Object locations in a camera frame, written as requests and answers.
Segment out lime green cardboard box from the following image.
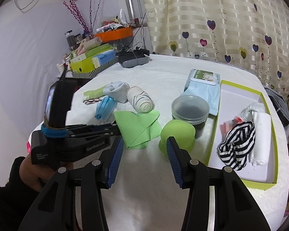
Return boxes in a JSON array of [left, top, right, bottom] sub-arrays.
[[207, 80, 278, 190]]

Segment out stack of boxes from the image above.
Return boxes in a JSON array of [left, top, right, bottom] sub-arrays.
[[69, 37, 118, 79]]

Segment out blue wet wipes pack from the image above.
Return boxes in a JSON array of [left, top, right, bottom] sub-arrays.
[[182, 69, 221, 116]]

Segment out heart pattern curtain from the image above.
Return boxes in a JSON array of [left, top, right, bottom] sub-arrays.
[[143, 0, 289, 109]]

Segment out black white striped cloth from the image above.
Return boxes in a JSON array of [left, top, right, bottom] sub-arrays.
[[218, 121, 255, 171]]

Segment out glass jar black lid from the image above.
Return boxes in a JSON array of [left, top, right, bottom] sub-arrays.
[[65, 30, 76, 51]]

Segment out pink flower branches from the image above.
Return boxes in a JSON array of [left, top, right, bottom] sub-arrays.
[[63, 0, 103, 35]]

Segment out black grey handheld device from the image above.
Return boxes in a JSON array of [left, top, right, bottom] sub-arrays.
[[117, 49, 150, 68]]

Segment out orange tray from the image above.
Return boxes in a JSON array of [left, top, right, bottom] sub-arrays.
[[95, 27, 133, 42]]

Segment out grey cloth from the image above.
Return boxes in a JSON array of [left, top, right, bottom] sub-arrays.
[[103, 81, 130, 103]]

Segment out green patterned towel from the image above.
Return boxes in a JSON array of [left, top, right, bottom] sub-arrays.
[[83, 86, 106, 105]]

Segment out green microfiber cloth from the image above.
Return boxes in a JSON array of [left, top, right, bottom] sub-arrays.
[[114, 110, 161, 149]]

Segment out pink patterned packet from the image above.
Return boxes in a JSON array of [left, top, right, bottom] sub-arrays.
[[220, 117, 244, 135]]

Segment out person's left hand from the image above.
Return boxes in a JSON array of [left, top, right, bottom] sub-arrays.
[[19, 157, 74, 192]]

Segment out pile of clothes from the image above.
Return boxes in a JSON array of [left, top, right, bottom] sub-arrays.
[[264, 86, 289, 127]]

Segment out white towel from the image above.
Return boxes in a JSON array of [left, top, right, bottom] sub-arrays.
[[241, 102, 271, 166]]

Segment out grey lidded dark jar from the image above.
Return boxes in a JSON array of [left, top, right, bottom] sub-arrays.
[[171, 95, 210, 138]]

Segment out green cosmetic jar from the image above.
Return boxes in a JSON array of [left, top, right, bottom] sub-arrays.
[[159, 119, 196, 158]]

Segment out cream striped sock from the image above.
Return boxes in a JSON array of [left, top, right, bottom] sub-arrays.
[[127, 86, 153, 113]]

